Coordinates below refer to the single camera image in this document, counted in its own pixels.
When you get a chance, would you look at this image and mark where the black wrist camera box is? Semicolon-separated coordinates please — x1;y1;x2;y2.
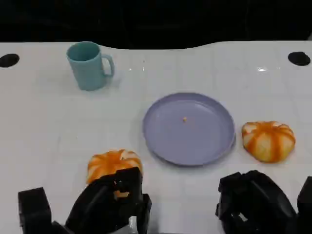
296;175;312;220
18;187;53;230

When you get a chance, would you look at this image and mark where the pale green mug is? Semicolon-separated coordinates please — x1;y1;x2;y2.
66;41;116;91

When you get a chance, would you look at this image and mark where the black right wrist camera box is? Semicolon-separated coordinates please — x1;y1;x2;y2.
296;175;312;220

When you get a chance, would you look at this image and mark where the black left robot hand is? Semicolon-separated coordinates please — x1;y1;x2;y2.
64;166;152;234

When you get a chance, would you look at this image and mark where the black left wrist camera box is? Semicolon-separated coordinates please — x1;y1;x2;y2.
18;187;53;230

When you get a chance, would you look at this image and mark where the lilac plate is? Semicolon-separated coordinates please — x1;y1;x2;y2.
142;92;236;167

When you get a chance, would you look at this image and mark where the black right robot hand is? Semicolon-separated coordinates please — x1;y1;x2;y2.
215;170;298;234

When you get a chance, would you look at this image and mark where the orange white toy bread roll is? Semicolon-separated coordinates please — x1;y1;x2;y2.
86;149;144;198
241;120;296;163

